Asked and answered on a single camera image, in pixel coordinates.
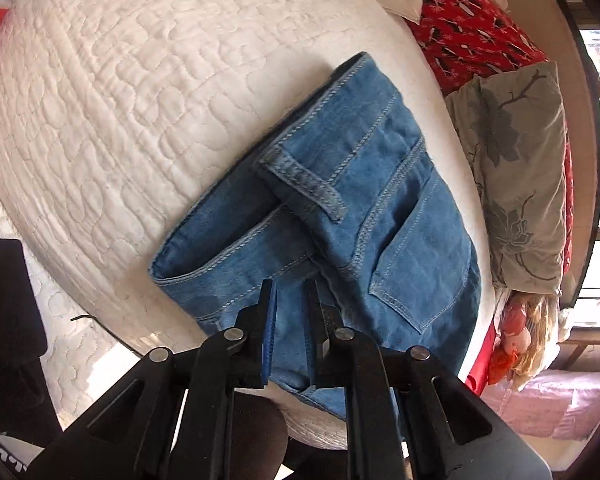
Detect blond-haired doll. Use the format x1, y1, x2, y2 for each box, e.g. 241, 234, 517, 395
490, 292, 563, 392

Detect grey floral pillow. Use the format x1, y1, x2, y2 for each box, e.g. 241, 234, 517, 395
445, 60, 568, 293

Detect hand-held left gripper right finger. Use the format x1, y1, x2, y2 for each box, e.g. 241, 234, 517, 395
305, 280, 552, 480

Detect white quilted bed cover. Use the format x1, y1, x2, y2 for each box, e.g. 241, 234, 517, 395
0, 0, 498, 453

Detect black cloth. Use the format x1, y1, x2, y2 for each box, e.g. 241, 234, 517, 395
0, 235, 62, 436

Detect blue denim pants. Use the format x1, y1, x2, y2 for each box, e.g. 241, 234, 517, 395
148, 51, 482, 423

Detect pink cloth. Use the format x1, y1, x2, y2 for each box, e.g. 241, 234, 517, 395
480, 370, 600, 442

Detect red printed blanket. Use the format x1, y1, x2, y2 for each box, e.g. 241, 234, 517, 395
405, 0, 576, 286

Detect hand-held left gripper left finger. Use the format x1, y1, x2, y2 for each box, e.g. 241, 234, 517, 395
27, 280, 279, 480

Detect person's dark trousered leg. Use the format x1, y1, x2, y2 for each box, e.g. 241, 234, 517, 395
225, 390, 289, 480

